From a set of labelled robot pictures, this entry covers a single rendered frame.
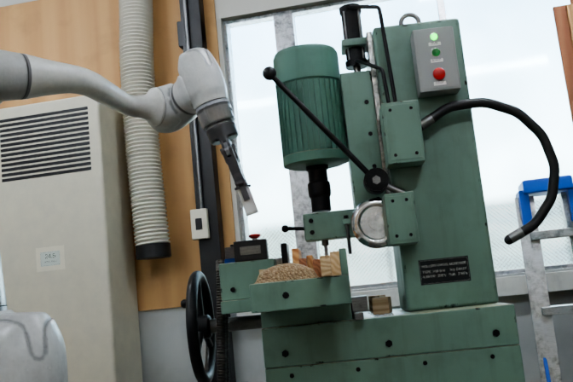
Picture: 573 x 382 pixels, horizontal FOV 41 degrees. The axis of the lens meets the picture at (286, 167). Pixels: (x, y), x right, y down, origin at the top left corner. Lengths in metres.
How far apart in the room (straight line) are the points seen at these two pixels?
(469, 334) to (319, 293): 0.38
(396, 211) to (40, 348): 0.83
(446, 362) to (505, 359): 0.13
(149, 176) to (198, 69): 1.50
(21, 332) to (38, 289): 1.88
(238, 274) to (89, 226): 1.55
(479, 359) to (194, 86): 0.93
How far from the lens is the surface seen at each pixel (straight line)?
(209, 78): 1.93
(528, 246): 2.66
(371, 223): 1.87
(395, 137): 1.85
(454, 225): 1.92
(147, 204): 3.36
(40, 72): 1.73
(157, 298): 3.52
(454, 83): 1.92
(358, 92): 2.00
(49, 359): 1.56
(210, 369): 2.08
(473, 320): 1.81
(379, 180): 1.86
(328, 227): 1.98
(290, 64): 2.01
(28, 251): 3.47
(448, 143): 1.95
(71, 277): 3.37
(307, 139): 1.96
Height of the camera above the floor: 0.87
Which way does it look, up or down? 9 degrees up
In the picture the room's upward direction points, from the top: 6 degrees counter-clockwise
